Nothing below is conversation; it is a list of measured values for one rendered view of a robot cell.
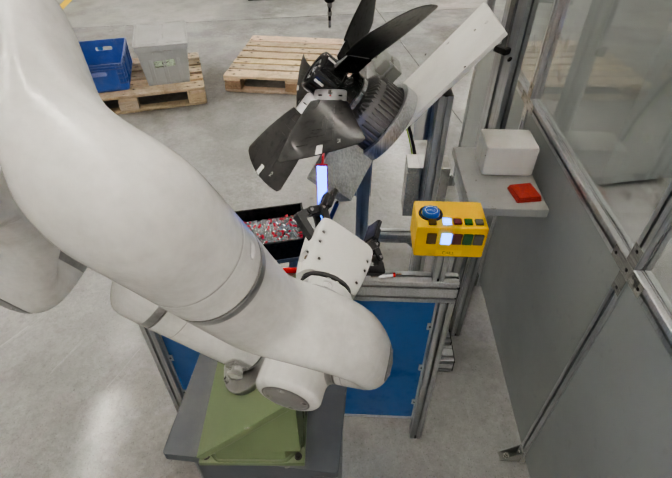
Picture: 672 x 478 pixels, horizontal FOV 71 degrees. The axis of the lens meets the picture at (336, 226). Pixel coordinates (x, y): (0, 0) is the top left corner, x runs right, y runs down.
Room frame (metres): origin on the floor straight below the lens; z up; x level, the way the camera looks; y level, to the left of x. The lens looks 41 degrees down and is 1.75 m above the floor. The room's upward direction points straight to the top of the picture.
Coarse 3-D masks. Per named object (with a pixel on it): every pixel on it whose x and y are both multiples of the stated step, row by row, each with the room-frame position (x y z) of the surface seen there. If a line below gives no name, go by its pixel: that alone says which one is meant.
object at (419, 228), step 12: (420, 204) 0.87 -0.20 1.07; (432, 204) 0.87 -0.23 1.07; (444, 204) 0.87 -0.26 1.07; (456, 204) 0.87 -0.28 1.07; (468, 204) 0.87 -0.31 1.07; (480, 204) 0.87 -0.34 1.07; (420, 216) 0.82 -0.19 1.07; (444, 216) 0.82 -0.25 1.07; (456, 216) 0.82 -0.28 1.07; (468, 216) 0.82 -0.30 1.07; (480, 216) 0.82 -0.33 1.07; (420, 228) 0.79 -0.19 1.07; (432, 228) 0.79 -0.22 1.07; (444, 228) 0.79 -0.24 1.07; (456, 228) 0.78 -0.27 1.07; (468, 228) 0.78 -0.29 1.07; (480, 228) 0.78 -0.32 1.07; (420, 240) 0.79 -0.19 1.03; (420, 252) 0.79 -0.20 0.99; (432, 252) 0.79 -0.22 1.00; (444, 252) 0.78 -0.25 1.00; (456, 252) 0.78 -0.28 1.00; (468, 252) 0.78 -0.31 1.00; (480, 252) 0.78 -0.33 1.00
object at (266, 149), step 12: (276, 120) 1.30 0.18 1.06; (288, 120) 1.27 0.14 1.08; (264, 132) 1.30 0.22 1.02; (276, 132) 1.27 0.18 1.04; (288, 132) 1.25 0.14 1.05; (252, 144) 1.31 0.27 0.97; (264, 144) 1.27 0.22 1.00; (276, 144) 1.24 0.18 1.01; (252, 156) 1.27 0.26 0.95; (264, 156) 1.23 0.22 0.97; (276, 156) 1.21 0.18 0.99; (264, 168) 1.20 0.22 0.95; (276, 168) 1.18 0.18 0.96; (288, 168) 1.17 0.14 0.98; (264, 180) 1.17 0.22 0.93; (276, 180) 1.15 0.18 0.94
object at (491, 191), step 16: (464, 160) 1.39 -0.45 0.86; (464, 176) 1.29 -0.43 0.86; (480, 176) 1.29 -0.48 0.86; (496, 176) 1.29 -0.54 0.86; (512, 176) 1.29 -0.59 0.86; (528, 176) 1.29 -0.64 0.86; (464, 192) 1.22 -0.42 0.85; (480, 192) 1.20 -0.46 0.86; (496, 192) 1.20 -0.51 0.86; (496, 208) 1.12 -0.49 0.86; (512, 208) 1.12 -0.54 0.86; (528, 208) 1.12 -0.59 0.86; (544, 208) 1.12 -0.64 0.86
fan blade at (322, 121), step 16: (304, 112) 1.13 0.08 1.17; (320, 112) 1.12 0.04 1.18; (336, 112) 1.11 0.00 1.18; (352, 112) 1.11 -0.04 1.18; (304, 128) 1.06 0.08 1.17; (320, 128) 1.04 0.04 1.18; (336, 128) 1.04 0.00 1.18; (352, 128) 1.03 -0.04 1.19; (288, 144) 1.02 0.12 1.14; (304, 144) 1.00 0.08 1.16; (320, 144) 0.98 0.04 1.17; (336, 144) 0.97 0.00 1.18; (352, 144) 0.95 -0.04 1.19; (288, 160) 0.97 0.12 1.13
